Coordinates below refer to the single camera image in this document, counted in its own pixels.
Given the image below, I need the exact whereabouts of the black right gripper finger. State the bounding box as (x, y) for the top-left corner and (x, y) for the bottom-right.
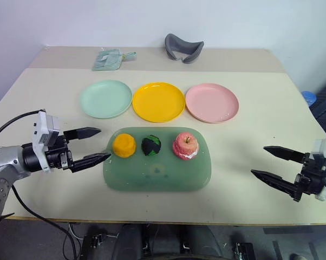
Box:
(250, 169), (299, 198)
(263, 146), (307, 164)

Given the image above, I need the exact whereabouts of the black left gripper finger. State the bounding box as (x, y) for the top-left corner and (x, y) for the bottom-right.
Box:
(64, 127), (102, 142)
(70, 152), (112, 174)

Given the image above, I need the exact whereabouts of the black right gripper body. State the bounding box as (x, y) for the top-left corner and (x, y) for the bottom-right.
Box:
(292, 153), (326, 203)

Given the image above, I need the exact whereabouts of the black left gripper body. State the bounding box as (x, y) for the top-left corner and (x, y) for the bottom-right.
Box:
(44, 130), (75, 173)

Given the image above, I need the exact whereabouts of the orange toy fruit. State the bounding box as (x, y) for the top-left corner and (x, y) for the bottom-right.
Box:
(112, 133), (137, 158)

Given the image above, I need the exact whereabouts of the mint green plate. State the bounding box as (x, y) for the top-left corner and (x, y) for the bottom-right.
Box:
(80, 79), (133, 120)

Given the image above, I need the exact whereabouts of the dark green toy vegetable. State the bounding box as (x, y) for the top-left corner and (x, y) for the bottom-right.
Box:
(141, 135), (162, 157)

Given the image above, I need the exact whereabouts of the yellow plate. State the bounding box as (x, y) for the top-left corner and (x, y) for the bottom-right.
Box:
(132, 81), (186, 123)

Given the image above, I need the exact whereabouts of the pink plate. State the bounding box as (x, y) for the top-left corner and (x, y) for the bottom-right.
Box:
(185, 83), (239, 124)

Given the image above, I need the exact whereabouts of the blue round object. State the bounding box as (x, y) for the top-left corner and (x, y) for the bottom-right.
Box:
(300, 90), (318, 107)

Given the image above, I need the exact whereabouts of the translucent green tray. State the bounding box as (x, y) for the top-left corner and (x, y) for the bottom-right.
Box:
(102, 126), (213, 192)

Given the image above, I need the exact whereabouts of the red toy apple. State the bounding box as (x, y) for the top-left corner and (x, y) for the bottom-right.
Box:
(172, 132), (200, 160)

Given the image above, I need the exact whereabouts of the grey curved foam pad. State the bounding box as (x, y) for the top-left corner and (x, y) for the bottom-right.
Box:
(164, 33), (205, 65)

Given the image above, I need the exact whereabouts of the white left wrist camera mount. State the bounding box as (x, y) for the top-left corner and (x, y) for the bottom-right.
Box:
(31, 109), (61, 173)

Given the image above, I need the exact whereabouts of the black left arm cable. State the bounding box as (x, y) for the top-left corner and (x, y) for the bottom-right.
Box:
(0, 109), (85, 260)

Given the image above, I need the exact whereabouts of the green packet with handle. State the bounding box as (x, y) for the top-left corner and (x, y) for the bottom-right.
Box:
(92, 49), (138, 72)

